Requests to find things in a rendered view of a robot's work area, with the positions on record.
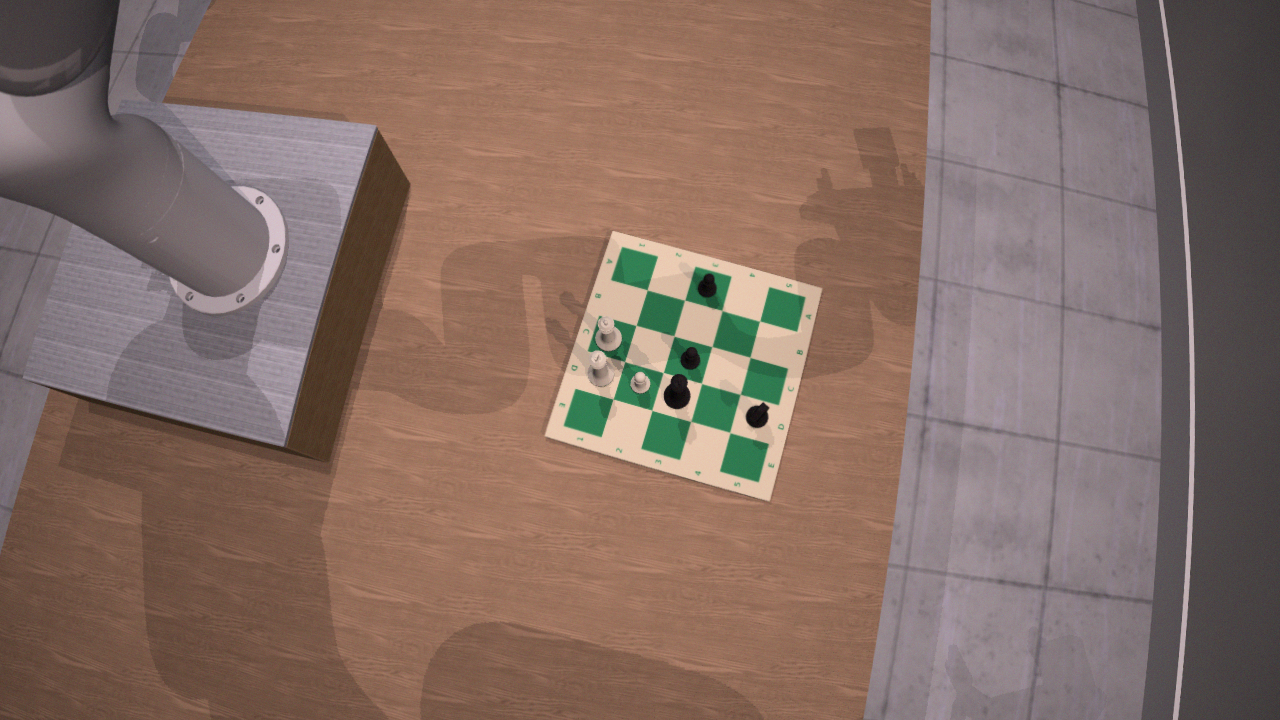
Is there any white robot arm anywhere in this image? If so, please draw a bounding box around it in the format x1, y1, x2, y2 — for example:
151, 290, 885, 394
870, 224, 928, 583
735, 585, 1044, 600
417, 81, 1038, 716
0, 0, 289, 316

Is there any green and cream chessboard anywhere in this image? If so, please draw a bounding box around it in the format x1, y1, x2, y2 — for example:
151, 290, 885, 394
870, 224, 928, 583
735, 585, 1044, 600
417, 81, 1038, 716
545, 231, 822, 502

